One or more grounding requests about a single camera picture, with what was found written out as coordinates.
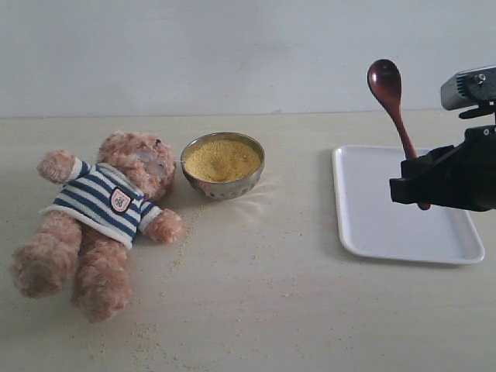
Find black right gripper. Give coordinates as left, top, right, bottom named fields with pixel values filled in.
left=389, top=125, right=495, bottom=212

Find dark red wooden spoon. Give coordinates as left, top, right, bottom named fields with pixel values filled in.
left=367, top=58, right=432, bottom=211

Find teddy bear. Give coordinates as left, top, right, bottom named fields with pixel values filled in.
left=10, top=131, right=184, bottom=322

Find white plastic tray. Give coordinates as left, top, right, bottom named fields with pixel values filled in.
left=332, top=145, right=485, bottom=265

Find steel bowl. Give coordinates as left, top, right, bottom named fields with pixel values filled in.
left=180, top=132, right=265, bottom=200

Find yellow millet grains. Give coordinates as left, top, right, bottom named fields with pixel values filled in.
left=184, top=139, right=261, bottom=182

